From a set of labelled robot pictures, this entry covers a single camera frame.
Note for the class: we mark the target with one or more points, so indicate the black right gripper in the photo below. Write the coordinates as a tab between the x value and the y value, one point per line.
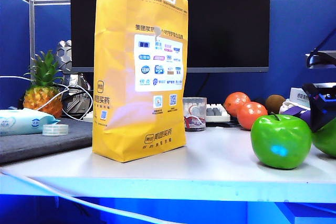
324	94

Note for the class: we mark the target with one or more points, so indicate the green apple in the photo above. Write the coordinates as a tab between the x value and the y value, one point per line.
281	142
326	140

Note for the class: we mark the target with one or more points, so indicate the yellow printed paper bag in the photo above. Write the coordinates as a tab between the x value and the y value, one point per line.
115	64

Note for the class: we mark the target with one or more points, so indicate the teal white medicine box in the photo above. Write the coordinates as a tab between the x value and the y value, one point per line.
298	95

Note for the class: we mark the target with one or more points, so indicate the brown kiwi fruit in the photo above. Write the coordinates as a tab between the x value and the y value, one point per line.
274	103

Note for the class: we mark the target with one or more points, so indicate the orange fruit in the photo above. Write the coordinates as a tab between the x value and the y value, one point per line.
235	102
250	115

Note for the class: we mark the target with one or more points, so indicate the clear plastic box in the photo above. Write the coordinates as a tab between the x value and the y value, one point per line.
194	113

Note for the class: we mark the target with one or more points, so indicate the black computer monitor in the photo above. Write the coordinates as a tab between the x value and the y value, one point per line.
225	24

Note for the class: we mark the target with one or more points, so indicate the clear tape roll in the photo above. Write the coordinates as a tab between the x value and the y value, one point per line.
55	130

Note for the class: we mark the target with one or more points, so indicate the artificial pineapple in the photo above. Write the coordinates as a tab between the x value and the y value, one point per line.
43	98

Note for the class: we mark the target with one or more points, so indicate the grey felt desk mat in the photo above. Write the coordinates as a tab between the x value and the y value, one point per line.
39	146

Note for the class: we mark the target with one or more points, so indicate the blue white wet wipes pack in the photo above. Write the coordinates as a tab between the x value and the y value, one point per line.
18	123

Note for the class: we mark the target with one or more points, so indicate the grey partition post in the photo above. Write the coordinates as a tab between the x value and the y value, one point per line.
31	37

